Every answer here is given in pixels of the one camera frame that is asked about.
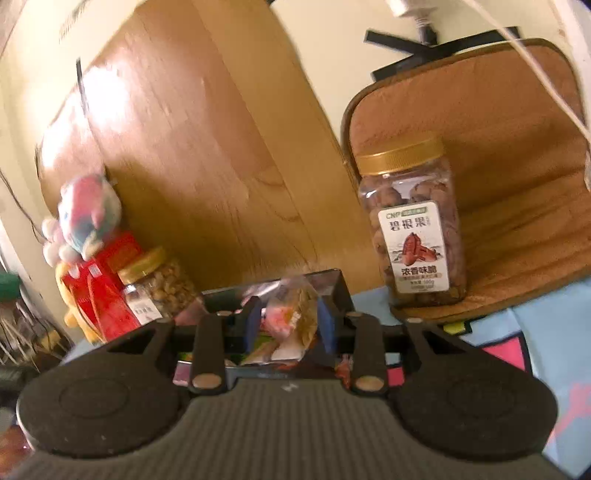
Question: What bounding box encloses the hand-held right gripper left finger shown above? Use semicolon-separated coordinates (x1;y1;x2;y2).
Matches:
106;295;264;395

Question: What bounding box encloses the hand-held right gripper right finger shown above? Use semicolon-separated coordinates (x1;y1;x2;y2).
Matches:
318;298;481;395

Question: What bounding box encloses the clear nut bag yellow stripe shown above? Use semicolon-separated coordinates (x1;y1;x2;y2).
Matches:
240;274;333;365

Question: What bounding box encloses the black box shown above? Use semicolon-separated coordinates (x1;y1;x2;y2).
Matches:
173;268;407;388

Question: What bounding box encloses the red snack packet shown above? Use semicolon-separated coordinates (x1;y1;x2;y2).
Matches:
335;356;357;388

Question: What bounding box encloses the clear peanut jar gold lid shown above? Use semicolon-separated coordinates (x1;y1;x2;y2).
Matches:
117;247;199;324

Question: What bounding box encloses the clear pecan jar gold lid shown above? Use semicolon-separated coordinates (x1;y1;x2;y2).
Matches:
355;131;468;308

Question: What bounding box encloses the red gift bag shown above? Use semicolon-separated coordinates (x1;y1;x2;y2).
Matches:
62;231;146;342

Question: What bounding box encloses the yellow plush toy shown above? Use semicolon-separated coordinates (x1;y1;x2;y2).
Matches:
55;263;100;343

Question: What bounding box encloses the wooden board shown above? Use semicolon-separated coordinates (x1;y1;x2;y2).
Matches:
37;0;365;296

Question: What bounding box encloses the pink and white plush toy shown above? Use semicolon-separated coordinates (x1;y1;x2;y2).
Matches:
41;171;123;266

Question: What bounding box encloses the brown cushion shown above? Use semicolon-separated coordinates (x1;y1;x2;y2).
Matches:
341;38;591;324

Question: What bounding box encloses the green lid container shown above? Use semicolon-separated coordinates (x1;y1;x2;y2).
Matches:
0;272;21;305

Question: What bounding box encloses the white charger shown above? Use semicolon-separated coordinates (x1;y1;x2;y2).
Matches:
385;0;435;20

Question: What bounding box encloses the wire rack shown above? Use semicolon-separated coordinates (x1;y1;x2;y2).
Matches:
0;314;72;370

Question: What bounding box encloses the white cable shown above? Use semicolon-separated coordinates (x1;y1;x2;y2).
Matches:
457;0;591;155

